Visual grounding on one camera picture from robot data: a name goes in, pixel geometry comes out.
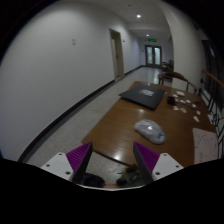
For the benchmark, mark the small white card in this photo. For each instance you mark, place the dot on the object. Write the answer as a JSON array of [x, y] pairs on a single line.
[[175, 96], [196, 119]]

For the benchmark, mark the pale side door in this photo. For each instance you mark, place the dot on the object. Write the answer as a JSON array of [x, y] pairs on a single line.
[[118, 56]]

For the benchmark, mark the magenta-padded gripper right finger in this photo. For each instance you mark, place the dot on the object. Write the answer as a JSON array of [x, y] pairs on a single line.
[[166, 165]]

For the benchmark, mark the dark framed window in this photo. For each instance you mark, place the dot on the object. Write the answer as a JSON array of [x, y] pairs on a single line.
[[208, 56]]

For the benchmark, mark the black railing with wooden handrail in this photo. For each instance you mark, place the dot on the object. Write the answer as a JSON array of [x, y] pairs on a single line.
[[213, 78]]

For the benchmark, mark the green exit sign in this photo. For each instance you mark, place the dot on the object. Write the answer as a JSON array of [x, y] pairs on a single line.
[[152, 40]]

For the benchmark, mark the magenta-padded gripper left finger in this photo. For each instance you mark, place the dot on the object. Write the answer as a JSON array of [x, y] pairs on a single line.
[[56, 165]]

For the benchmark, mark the black rectangular mouse pad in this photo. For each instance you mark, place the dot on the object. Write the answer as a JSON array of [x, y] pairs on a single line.
[[141, 96]]

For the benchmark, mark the small black box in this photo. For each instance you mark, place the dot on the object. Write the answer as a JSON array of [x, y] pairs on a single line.
[[171, 100]]

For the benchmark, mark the wooden round-back chair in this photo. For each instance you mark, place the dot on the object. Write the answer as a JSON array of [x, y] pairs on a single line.
[[176, 74]]

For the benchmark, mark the translucent grey computer mouse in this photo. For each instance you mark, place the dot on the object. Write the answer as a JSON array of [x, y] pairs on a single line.
[[150, 131]]

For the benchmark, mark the dark wooden chair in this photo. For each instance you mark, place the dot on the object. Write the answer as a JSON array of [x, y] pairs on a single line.
[[167, 65]]

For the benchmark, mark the small tan card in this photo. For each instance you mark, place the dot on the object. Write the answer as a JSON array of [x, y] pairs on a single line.
[[175, 108], [183, 110]]

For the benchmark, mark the white marbled sheet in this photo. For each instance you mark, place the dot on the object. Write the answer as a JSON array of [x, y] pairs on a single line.
[[205, 146]]

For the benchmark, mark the small reddish card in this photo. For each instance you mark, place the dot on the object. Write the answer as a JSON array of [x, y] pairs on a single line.
[[198, 112]]

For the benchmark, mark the glass double door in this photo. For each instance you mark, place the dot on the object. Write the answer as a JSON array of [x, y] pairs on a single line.
[[153, 55]]

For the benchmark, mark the large white card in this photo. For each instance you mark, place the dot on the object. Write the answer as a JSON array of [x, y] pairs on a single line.
[[180, 93]]

